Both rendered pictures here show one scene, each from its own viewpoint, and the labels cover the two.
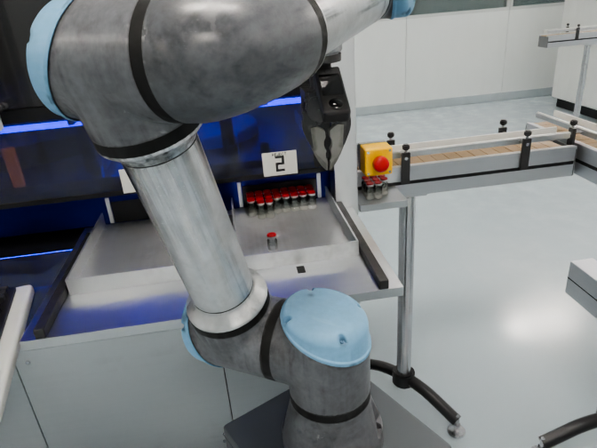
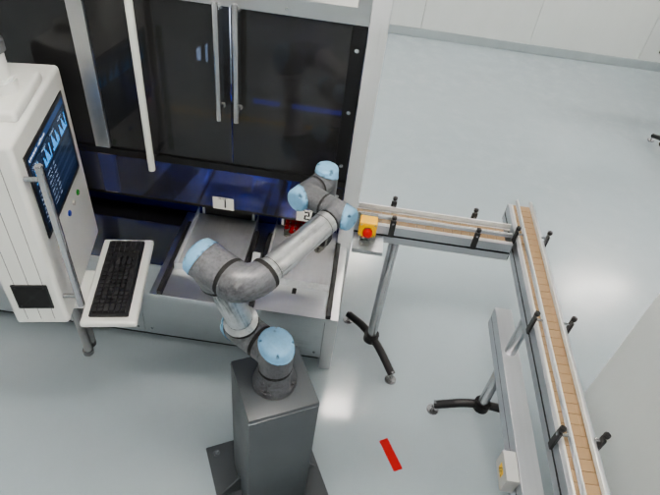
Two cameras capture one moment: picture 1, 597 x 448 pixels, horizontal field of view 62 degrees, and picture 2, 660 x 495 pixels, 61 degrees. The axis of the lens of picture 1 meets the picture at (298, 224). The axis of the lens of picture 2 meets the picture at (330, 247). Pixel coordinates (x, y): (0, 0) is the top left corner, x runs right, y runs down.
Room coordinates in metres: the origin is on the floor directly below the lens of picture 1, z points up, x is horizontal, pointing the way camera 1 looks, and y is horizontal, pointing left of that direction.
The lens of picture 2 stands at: (-0.51, -0.29, 2.46)
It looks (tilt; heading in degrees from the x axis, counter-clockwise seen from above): 43 degrees down; 7
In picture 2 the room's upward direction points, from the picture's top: 8 degrees clockwise
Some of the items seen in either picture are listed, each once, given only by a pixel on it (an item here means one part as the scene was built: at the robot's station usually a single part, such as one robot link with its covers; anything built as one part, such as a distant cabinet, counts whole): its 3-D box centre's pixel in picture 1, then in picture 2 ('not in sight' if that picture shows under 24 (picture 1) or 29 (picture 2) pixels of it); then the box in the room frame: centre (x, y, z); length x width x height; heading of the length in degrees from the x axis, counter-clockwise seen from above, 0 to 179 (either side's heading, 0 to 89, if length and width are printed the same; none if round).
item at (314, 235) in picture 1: (288, 223); (301, 252); (1.09, 0.03, 0.90); 0.34 x 0.26 x 0.04; 7
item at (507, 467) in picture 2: not in sight; (507, 470); (0.60, -0.93, 0.50); 0.12 x 0.05 x 0.09; 6
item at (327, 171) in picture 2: not in sight; (325, 180); (0.93, -0.06, 1.39); 0.09 x 0.08 x 0.11; 154
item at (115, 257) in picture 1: (144, 241); (218, 241); (1.05, 0.36, 0.90); 0.34 x 0.26 x 0.04; 6
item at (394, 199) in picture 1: (376, 196); (367, 241); (1.27, -0.22, 0.87); 0.14 x 0.13 x 0.02; 6
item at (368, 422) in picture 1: (330, 410); (274, 372); (0.55, -0.03, 0.84); 0.15 x 0.15 x 0.10
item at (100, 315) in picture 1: (218, 256); (256, 263); (1.00, 0.18, 0.87); 0.70 x 0.48 x 0.02; 96
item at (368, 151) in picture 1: (375, 158); (367, 225); (1.23, -0.21, 0.99); 0.08 x 0.07 x 0.07; 6
